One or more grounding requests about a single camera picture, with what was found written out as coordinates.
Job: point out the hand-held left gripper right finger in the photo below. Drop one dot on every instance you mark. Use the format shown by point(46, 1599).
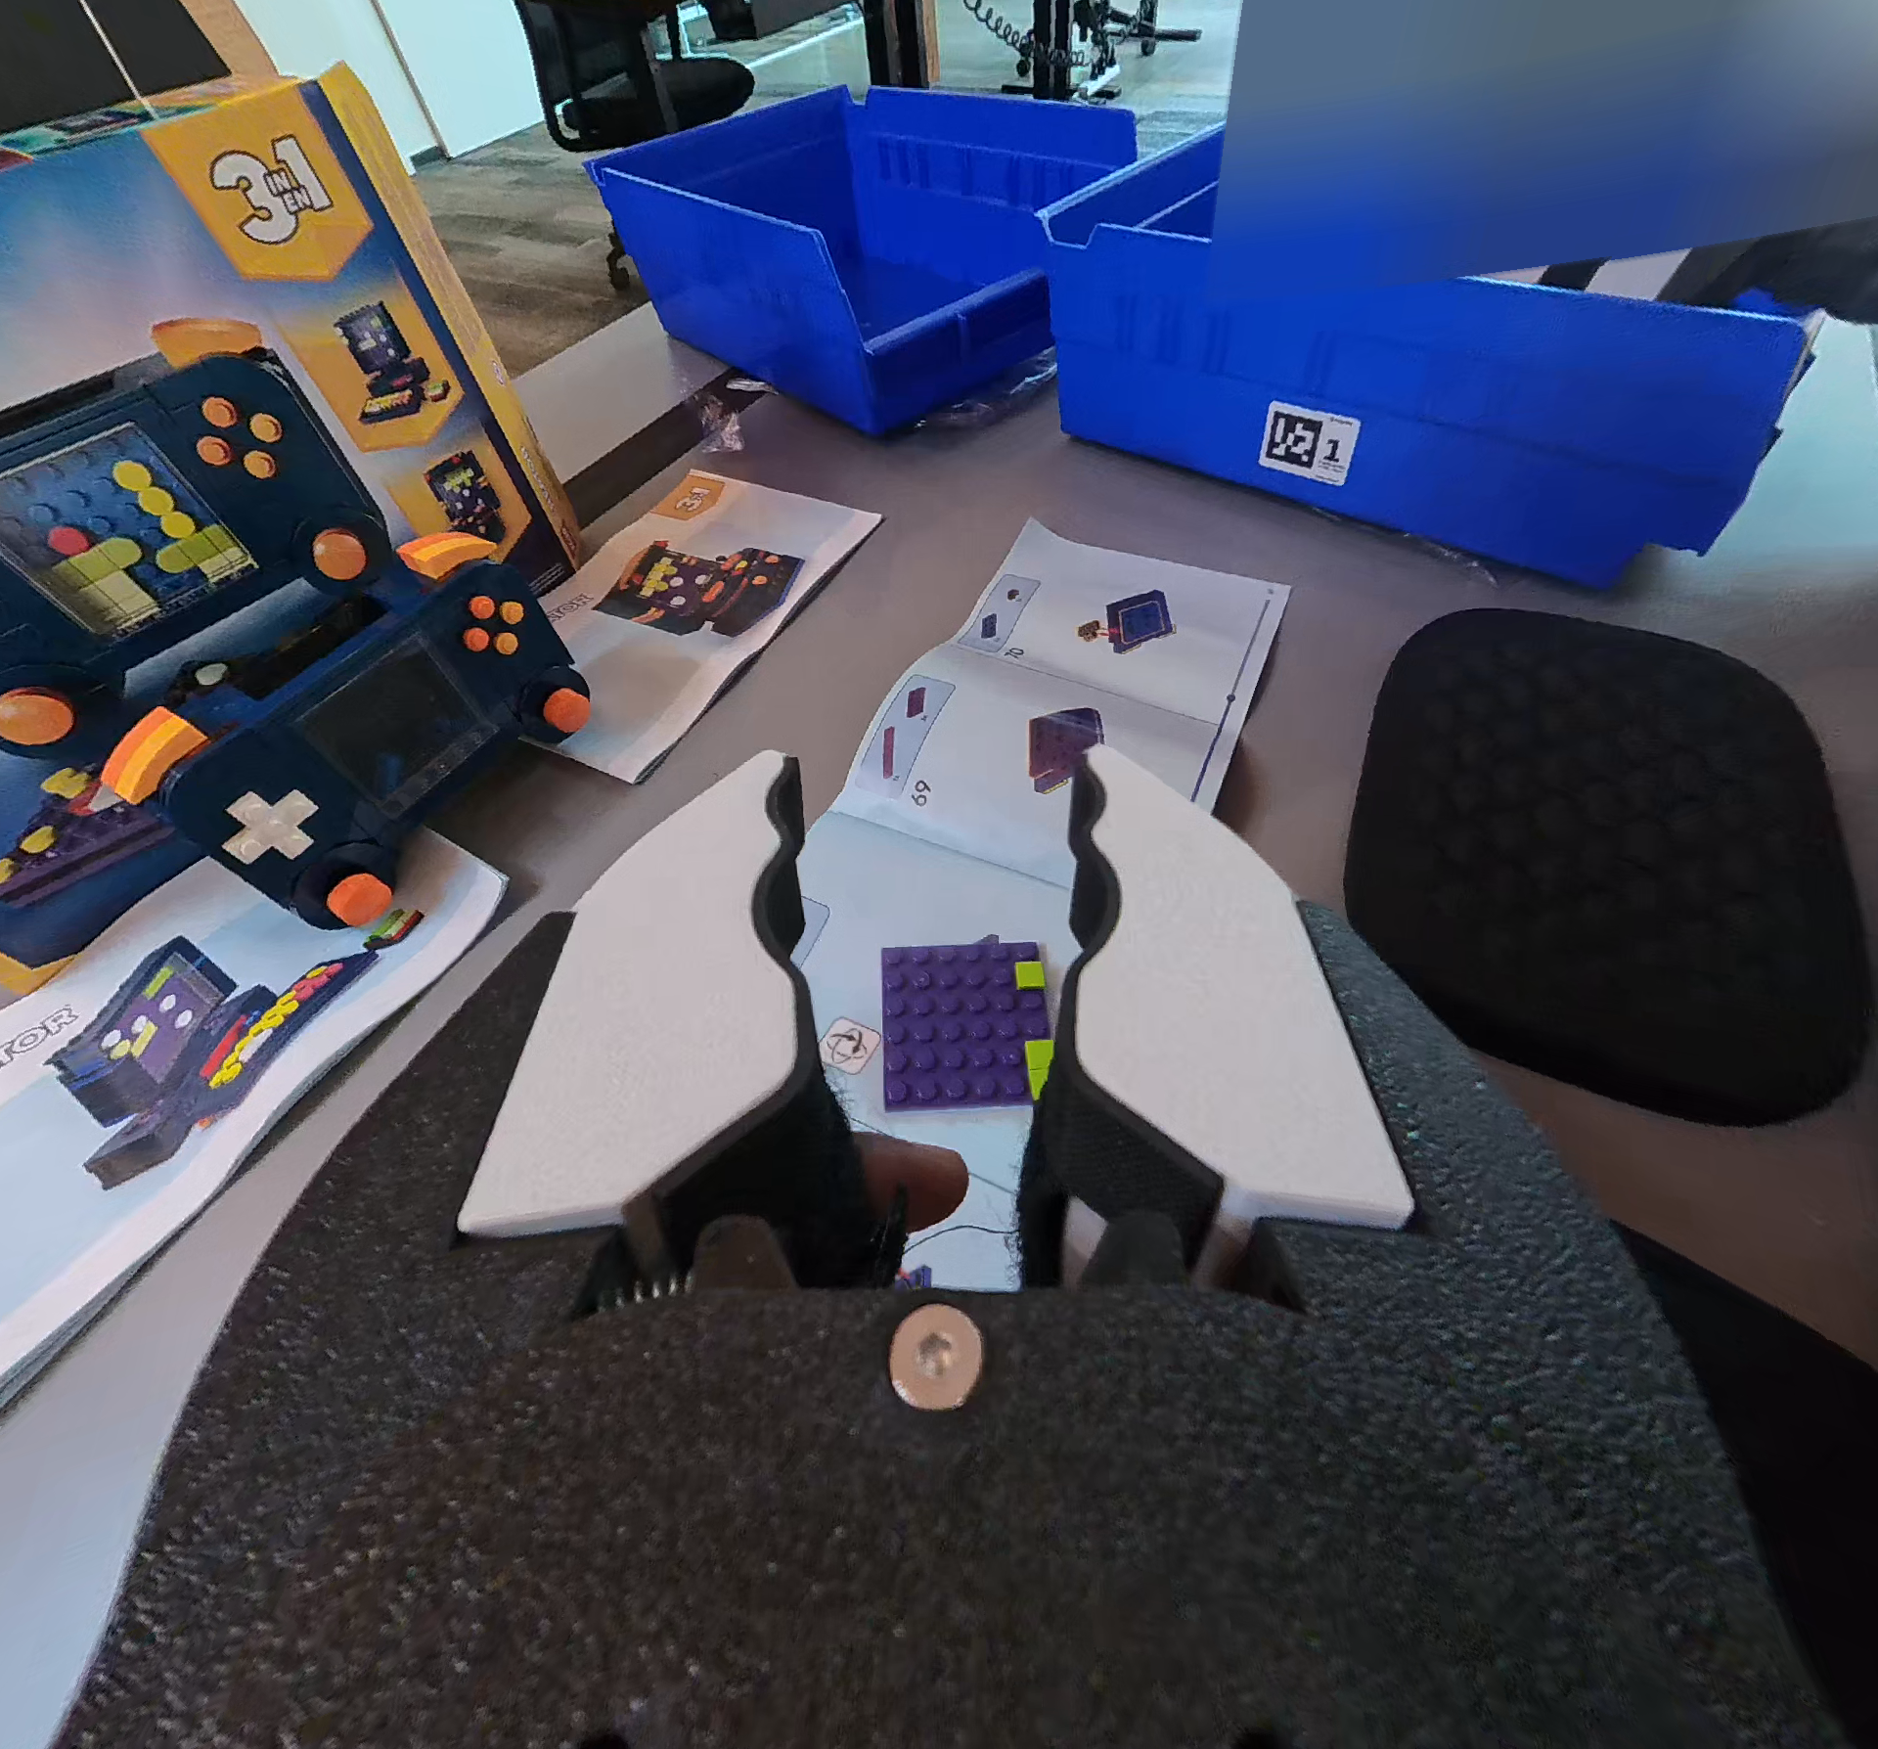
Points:
point(1227, 1030)

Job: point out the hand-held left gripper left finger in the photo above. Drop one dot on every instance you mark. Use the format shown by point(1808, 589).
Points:
point(664, 1030)

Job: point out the purple studded brick plate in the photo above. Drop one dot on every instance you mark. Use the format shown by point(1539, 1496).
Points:
point(954, 1030)

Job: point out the person's left hand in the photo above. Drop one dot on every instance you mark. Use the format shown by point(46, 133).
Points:
point(914, 1188)

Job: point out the open white instruction booklet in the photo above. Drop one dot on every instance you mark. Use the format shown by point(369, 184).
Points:
point(1174, 680)

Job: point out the black rounded pad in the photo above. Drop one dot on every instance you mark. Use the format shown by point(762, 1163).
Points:
point(1600, 866)

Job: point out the small instruction booklet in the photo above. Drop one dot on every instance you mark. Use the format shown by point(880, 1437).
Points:
point(794, 529)

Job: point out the large instruction booklet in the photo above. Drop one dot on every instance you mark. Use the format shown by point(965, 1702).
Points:
point(85, 1196)

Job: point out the blue plastic bin with tag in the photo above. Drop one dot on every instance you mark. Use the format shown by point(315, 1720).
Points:
point(1468, 368)

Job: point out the black office chair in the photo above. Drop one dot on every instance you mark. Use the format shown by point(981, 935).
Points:
point(645, 94)

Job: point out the toy brick set box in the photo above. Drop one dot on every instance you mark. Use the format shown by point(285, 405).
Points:
point(85, 286)

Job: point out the dark monitor screen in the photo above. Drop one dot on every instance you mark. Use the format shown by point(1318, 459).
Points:
point(85, 31)

